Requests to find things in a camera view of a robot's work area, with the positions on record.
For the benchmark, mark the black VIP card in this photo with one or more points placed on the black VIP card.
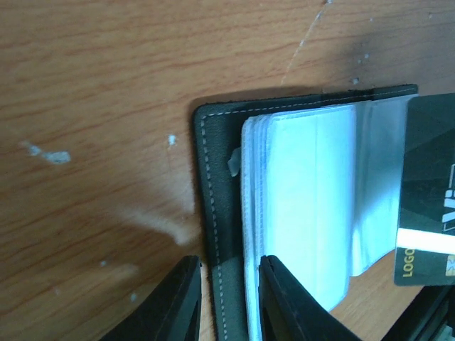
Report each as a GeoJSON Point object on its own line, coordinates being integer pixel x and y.
{"type": "Point", "coordinates": [424, 254]}

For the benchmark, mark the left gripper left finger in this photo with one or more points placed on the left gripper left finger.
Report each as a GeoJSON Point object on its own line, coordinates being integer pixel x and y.
{"type": "Point", "coordinates": [171, 311]}

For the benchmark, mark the black card holder wallet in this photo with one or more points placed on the black card holder wallet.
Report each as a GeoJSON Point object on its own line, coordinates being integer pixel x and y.
{"type": "Point", "coordinates": [313, 180]}

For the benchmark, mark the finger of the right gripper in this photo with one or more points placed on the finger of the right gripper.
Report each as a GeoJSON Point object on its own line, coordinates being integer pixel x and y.
{"type": "Point", "coordinates": [430, 316]}

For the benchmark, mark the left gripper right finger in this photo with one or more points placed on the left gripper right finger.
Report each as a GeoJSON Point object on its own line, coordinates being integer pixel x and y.
{"type": "Point", "coordinates": [289, 312]}

